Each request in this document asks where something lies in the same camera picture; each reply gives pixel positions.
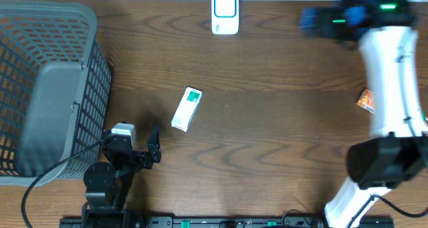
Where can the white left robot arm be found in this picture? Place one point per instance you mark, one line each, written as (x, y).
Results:
(108, 183)

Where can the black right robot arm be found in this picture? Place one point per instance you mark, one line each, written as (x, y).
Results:
(385, 34)

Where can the small orange box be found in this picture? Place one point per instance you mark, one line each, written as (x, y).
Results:
(366, 101)

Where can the white green carton box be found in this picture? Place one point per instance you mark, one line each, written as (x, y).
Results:
(186, 109)

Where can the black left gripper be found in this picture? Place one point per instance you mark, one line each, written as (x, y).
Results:
(143, 160)

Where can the grey plastic shopping basket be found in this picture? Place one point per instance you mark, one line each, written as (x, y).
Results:
(55, 86)

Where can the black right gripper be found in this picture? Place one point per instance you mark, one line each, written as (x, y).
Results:
(316, 15)

